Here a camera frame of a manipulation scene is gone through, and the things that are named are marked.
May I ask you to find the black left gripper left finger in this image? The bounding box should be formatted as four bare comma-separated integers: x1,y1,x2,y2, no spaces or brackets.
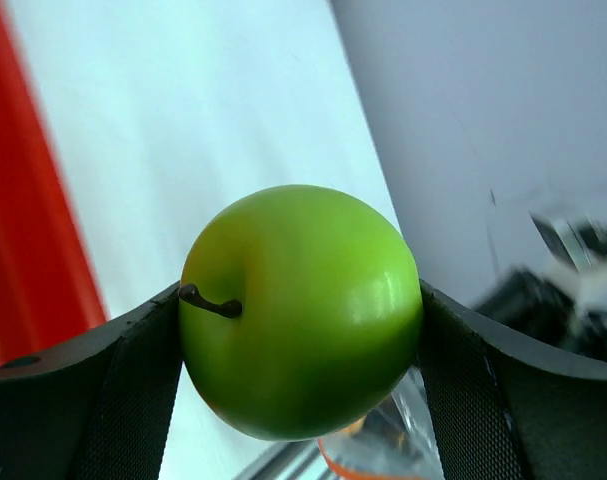
0,286,182,479

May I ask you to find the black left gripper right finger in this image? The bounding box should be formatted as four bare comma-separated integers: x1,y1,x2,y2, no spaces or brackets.
418,282,607,479

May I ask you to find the red plastic tray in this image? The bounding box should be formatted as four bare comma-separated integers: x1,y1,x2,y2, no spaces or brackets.
0,4,106,366

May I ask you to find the green apple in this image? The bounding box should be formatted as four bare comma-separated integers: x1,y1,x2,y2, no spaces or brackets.
178,185,423,441

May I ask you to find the clear zip top bag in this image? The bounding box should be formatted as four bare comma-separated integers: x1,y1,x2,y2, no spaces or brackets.
317,367,444,479

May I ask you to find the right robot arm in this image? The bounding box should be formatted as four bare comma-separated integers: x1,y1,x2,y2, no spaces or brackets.
472,212,607,363

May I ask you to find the aluminium front rail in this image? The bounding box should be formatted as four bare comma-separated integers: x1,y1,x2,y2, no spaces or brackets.
235,441,334,480

